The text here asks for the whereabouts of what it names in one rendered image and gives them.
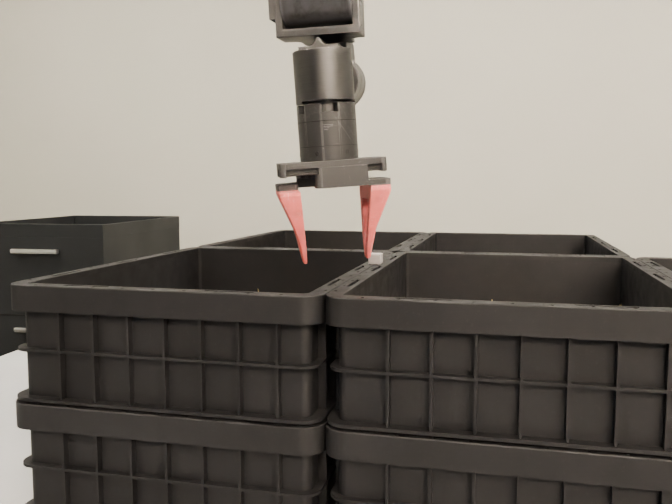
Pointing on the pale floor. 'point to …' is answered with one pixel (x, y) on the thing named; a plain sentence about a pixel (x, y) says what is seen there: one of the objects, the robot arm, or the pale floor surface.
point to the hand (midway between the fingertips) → (336, 252)
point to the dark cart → (71, 253)
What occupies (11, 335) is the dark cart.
